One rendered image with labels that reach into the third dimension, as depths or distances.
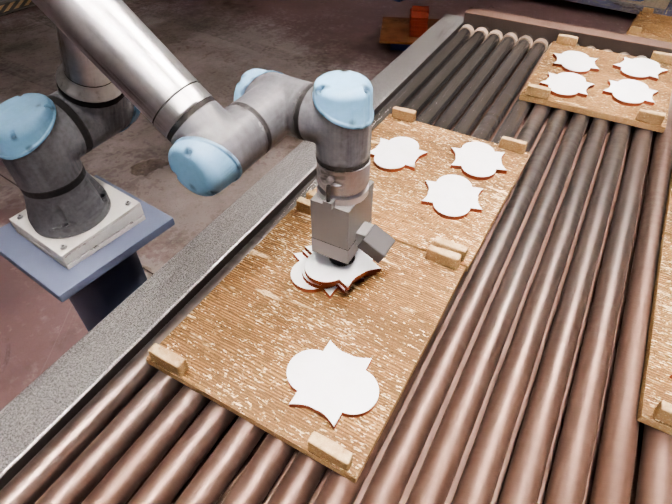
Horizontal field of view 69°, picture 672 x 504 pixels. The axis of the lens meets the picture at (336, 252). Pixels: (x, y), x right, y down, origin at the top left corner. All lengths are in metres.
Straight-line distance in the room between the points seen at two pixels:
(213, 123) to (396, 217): 0.46
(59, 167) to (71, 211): 0.09
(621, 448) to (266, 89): 0.65
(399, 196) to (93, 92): 0.59
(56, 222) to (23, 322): 1.27
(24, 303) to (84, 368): 1.55
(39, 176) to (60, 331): 1.25
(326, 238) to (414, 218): 0.27
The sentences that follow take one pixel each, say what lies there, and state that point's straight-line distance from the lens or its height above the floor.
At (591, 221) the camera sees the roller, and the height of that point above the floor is 0.92.
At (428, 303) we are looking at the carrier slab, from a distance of 0.81.
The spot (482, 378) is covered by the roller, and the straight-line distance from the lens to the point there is 0.77.
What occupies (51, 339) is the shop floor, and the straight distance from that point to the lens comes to 2.19.
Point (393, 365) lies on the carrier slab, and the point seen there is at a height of 0.94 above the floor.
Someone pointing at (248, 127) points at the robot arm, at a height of 1.24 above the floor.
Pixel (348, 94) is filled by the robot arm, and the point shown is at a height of 1.28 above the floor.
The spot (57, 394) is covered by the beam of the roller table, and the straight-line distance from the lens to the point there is 0.83.
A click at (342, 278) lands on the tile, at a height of 0.97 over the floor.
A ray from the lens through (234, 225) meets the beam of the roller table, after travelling 0.98.
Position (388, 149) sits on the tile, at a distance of 1.13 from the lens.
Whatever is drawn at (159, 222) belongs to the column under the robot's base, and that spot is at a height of 0.87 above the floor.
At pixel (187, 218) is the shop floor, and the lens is 2.49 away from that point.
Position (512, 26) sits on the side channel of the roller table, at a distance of 1.91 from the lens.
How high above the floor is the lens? 1.55
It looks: 45 degrees down
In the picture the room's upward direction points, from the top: straight up
